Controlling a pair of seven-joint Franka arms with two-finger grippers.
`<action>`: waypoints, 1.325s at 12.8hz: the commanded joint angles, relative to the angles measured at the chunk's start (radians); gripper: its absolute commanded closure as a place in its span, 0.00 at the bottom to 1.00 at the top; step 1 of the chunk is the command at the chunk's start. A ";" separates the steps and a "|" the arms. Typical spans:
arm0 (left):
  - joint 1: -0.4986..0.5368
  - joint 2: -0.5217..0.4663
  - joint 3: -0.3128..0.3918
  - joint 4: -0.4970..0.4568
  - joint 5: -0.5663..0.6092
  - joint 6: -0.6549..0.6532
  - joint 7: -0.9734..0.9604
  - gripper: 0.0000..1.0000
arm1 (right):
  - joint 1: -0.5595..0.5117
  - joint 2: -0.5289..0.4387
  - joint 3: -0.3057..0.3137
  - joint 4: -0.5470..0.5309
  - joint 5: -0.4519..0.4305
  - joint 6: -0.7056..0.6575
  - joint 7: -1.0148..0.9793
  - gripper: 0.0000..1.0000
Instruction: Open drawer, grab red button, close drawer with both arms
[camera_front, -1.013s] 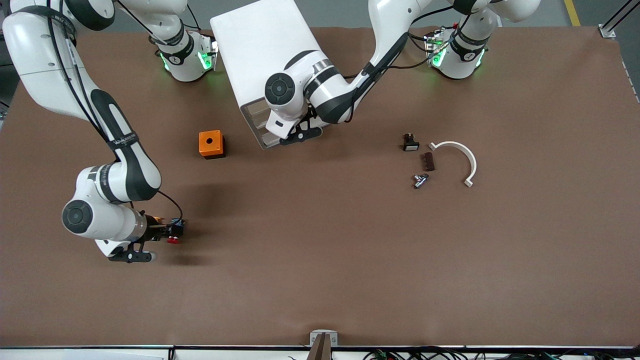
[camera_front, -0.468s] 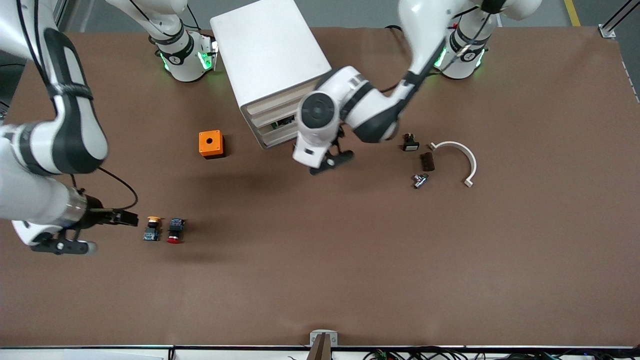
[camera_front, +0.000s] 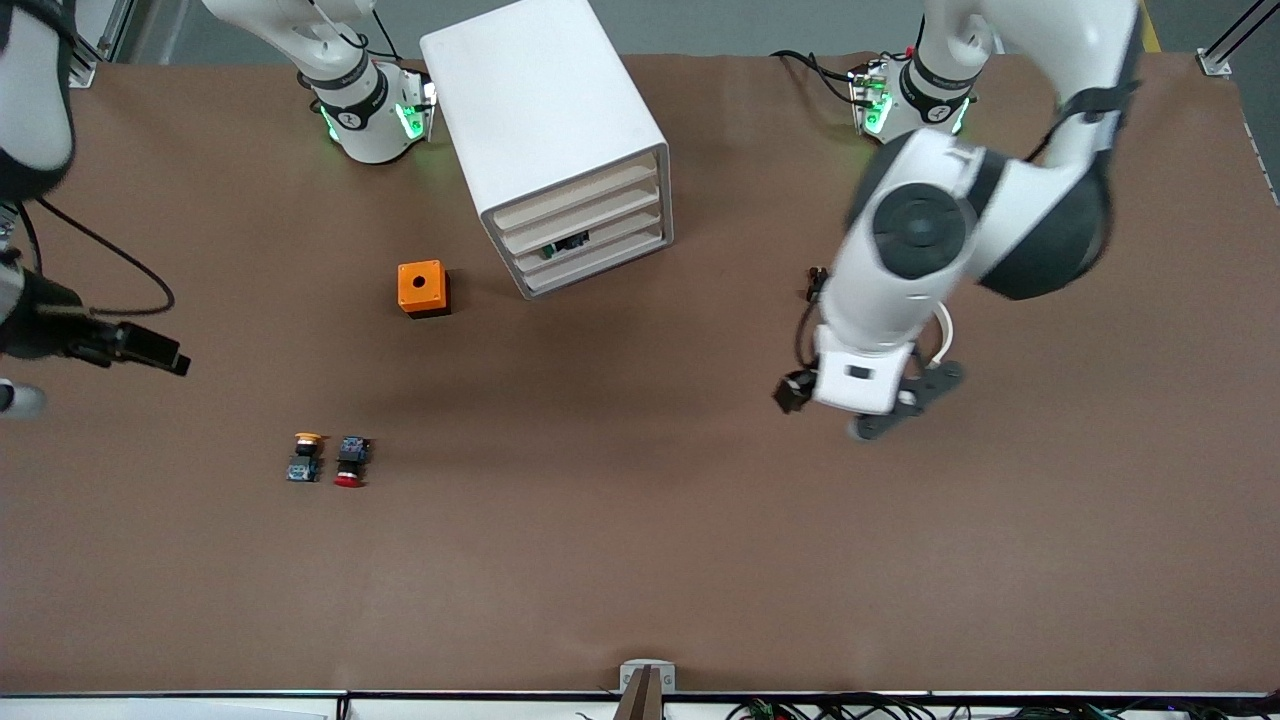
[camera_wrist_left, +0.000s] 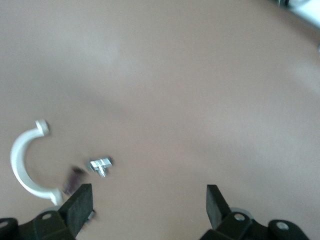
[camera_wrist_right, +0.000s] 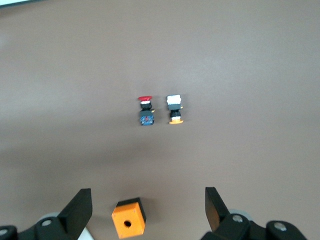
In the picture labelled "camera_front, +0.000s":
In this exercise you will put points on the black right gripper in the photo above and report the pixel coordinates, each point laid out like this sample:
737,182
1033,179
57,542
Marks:
40,322

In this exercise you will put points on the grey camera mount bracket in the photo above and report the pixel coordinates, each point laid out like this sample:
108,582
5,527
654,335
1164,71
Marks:
630,680

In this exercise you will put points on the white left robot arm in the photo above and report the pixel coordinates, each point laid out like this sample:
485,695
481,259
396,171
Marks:
900,300

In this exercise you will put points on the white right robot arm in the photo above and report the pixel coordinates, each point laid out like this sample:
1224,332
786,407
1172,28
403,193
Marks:
365,110

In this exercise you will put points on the black switch with white cap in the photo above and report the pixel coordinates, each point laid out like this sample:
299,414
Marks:
813,272

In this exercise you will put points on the white curved plastic arc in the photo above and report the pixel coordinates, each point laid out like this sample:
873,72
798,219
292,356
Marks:
946,335

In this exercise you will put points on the aluminium frame profile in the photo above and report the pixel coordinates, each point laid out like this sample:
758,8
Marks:
1213,63
82,68

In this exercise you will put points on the red push button switch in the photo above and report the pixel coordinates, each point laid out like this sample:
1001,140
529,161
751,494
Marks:
351,455

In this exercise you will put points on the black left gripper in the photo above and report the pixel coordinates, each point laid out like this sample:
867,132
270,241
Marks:
793,391

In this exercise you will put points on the orange box with hole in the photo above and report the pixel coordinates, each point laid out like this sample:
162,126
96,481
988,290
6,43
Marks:
412,292

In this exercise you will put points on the green push button switch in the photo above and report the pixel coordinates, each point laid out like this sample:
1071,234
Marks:
570,243

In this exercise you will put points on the yellow push button switch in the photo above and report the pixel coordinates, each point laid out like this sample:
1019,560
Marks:
303,468

